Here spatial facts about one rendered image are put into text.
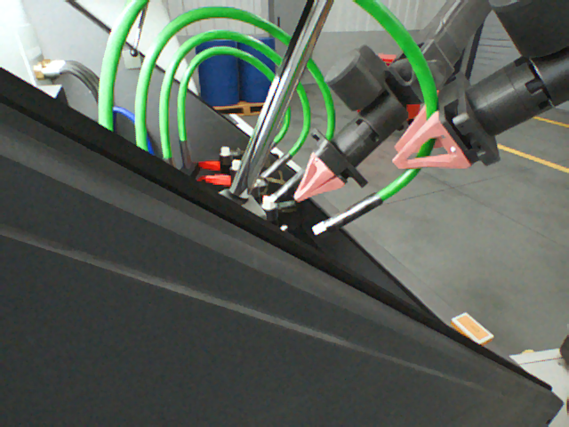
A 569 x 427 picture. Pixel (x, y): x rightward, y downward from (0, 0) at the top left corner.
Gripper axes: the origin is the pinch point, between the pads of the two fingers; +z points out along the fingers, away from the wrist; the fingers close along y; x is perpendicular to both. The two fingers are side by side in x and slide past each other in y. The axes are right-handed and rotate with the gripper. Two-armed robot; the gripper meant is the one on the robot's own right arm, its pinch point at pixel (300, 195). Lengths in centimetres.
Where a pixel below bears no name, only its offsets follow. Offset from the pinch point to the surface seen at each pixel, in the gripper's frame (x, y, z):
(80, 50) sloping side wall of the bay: -23.2, 38.0, 10.5
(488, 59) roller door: -569, -383, -311
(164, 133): -10.5, 20.1, 9.0
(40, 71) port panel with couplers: -10.5, 38.1, 12.9
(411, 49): 12.2, 9.9, -21.5
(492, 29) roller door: -577, -346, -344
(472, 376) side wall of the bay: 34.8, 0.1, -6.0
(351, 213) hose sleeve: 11.6, -0.7, -5.2
